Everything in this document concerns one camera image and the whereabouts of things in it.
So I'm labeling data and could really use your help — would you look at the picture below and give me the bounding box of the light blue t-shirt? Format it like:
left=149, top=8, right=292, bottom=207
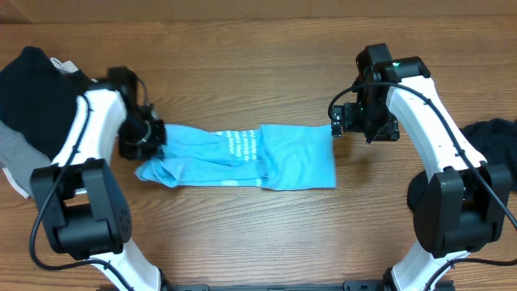
left=136, top=124, right=336, bottom=191

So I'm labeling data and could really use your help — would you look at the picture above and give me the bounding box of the black garment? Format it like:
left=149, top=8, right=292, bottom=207
left=406, top=117, right=517, bottom=213

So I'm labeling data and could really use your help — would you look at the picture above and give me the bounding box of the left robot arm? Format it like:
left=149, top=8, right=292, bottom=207
left=29, top=66, right=172, bottom=290

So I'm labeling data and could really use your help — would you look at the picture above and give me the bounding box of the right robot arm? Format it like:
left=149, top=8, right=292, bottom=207
left=328, top=44, right=514, bottom=291

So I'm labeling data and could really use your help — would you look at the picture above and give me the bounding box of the folded white shirt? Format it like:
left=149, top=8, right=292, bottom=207
left=2, top=57, right=80, bottom=199

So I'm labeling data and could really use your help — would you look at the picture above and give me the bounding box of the folded black shirt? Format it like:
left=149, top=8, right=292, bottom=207
left=1, top=46, right=90, bottom=159

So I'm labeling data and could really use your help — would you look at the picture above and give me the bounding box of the folded grey shirt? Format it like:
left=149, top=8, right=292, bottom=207
left=0, top=66, right=53, bottom=199

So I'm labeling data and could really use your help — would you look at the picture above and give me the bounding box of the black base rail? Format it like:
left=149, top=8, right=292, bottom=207
left=163, top=278, right=456, bottom=291

